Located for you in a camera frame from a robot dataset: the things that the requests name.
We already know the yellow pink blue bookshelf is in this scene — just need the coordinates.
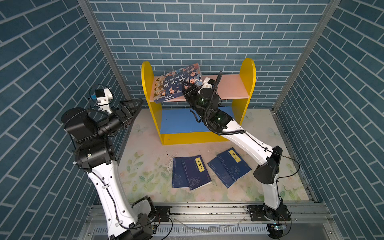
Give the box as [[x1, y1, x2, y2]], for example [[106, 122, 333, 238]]
[[141, 58, 257, 145]]

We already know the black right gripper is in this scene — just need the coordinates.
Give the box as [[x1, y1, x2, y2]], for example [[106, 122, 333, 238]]
[[185, 79, 210, 121]]

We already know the colourful illustrated history book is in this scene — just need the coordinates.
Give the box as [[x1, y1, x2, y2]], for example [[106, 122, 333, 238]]
[[153, 63, 203, 103]]

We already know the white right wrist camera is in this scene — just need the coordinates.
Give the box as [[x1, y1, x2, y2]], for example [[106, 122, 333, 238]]
[[200, 77, 216, 91]]

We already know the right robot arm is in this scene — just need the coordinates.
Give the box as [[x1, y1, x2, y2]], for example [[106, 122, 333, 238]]
[[183, 79, 287, 221]]

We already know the navy book yellow label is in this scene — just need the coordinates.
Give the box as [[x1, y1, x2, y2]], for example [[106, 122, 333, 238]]
[[217, 148, 251, 182], [181, 155, 212, 191]]

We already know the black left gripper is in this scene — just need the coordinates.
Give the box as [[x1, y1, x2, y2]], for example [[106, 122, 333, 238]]
[[94, 102, 144, 142]]

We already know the navy book under right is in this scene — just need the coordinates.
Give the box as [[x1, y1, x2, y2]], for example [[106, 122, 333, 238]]
[[208, 157, 236, 189]]

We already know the aluminium frame rail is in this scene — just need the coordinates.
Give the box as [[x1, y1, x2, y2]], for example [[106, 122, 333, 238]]
[[77, 202, 343, 240]]

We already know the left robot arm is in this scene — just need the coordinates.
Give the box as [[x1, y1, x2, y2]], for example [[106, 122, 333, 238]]
[[61, 99, 156, 240]]

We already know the navy book leftmost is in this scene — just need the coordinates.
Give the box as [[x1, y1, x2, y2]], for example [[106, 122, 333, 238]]
[[172, 157, 191, 189]]

